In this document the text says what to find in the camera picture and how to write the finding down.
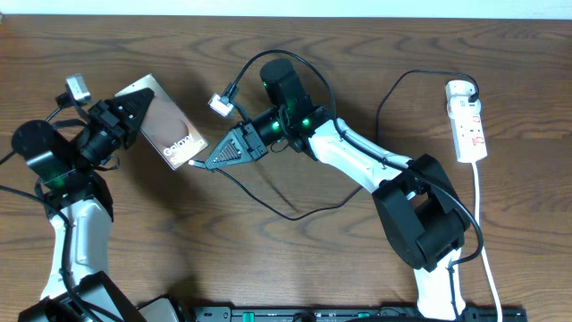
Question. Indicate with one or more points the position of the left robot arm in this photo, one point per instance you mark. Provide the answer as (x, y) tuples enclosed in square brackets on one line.
[(69, 157)]

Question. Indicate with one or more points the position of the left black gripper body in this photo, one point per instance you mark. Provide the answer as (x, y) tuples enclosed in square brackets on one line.
[(110, 121)]

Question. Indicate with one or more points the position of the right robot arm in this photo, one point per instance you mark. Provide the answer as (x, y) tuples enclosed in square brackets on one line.
[(422, 217)]

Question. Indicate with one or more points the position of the white power strip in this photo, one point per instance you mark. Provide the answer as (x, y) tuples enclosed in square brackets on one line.
[(467, 129)]

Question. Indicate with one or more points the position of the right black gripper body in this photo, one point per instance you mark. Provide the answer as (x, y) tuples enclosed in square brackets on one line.
[(267, 129)]

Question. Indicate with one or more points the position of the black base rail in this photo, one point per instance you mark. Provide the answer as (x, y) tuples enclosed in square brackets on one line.
[(168, 308)]

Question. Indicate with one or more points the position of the Galaxy smartphone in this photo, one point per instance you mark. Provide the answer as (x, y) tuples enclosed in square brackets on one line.
[(175, 138)]

